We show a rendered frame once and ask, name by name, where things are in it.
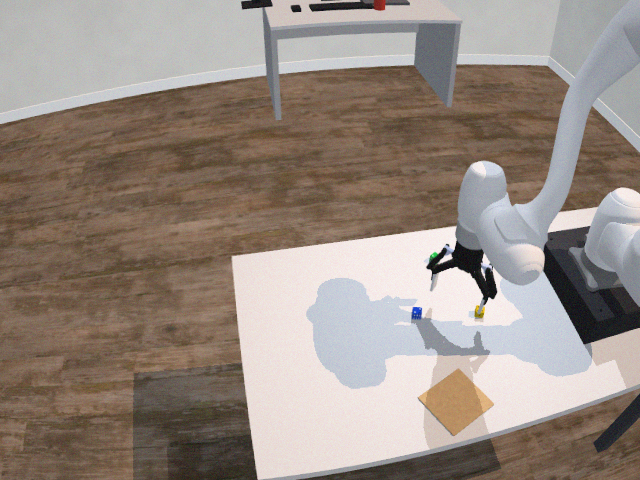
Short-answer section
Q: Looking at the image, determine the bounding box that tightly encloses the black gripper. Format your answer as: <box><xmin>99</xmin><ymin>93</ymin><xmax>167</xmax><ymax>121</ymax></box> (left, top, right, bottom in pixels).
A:
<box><xmin>426</xmin><ymin>240</ymin><xmax>498</xmax><ymax>314</ymax></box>

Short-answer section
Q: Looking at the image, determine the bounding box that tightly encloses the tan flat mat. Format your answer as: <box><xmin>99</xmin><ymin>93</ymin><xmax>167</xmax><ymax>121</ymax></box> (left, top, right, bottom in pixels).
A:
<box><xmin>418</xmin><ymin>368</ymin><xmax>494</xmax><ymax>436</ymax></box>

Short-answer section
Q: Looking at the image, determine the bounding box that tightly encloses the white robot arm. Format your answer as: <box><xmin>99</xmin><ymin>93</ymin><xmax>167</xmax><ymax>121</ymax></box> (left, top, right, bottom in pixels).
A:
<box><xmin>455</xmin><ymin>0</ymin><xmax>640</xmax><ymax>307</ymax></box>

